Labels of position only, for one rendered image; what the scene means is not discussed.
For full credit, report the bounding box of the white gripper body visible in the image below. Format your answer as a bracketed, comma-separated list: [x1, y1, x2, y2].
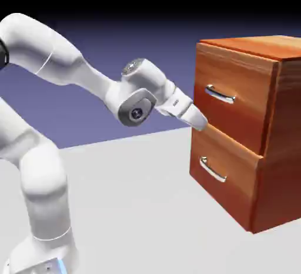
[179, 103, 209, 132]

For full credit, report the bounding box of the brown wooden cabinet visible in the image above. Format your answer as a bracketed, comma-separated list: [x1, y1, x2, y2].
[189, 35, 301, 234]

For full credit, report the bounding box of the narrow wooden drawer front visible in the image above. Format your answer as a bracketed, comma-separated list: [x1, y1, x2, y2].
[189, 123, 263, 232]

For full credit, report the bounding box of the wide wooden drawer front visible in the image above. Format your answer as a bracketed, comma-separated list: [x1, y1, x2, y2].
[193, 42, 280, 156]

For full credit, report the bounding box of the long curved silver handle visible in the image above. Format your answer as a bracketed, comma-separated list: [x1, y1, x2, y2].
[205, 85, 236, 105]

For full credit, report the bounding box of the short curved silver handle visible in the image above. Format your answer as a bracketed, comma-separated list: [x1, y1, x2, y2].
[199, 156, 228, 183]

